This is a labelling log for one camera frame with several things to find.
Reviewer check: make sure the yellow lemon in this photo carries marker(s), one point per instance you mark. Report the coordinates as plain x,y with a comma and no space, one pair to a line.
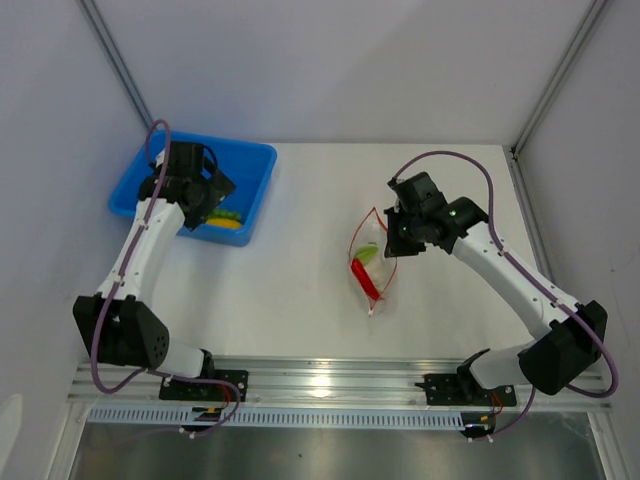
226,223

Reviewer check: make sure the slotted grey cable duct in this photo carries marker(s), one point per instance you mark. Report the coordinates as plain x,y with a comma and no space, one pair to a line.
279,417

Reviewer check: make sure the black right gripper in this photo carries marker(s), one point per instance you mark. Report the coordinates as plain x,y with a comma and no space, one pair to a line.
395,247

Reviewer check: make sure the white cauliflower with green leaves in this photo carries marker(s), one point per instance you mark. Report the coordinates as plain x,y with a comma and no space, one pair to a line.
368,251

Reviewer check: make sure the red chili pepper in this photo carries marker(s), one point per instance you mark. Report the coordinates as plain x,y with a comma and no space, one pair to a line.
371,276

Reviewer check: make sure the right aluminium frame post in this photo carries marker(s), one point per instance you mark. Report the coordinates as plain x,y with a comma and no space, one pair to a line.
575,47

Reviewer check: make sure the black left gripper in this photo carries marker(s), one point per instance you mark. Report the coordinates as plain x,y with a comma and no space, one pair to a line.
219,188

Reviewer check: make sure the left aluminium frame post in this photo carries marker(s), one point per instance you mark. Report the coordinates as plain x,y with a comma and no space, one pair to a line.
108,45

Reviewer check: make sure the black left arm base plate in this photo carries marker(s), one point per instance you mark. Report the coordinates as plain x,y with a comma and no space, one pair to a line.
193,391

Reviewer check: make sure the green grape bunch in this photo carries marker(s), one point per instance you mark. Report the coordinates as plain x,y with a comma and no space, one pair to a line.
221,213

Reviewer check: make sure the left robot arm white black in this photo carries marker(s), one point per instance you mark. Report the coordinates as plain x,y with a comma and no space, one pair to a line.
117,323

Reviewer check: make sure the aluminium mounting rail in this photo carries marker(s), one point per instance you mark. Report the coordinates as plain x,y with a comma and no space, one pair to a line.
324,383

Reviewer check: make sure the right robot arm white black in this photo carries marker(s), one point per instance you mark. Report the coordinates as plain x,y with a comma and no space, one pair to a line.
564,331

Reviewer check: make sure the blue plastic bin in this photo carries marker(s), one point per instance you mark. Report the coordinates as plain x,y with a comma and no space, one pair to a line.
249,166

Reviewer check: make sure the clear zip bag orange zipper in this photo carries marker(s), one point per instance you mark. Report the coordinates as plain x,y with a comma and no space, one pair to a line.
371,228

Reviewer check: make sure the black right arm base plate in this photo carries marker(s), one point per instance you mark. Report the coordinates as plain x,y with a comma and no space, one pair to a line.
449,389

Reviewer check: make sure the aluminium frame post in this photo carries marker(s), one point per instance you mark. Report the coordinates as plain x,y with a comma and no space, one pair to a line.
108,45
575,47

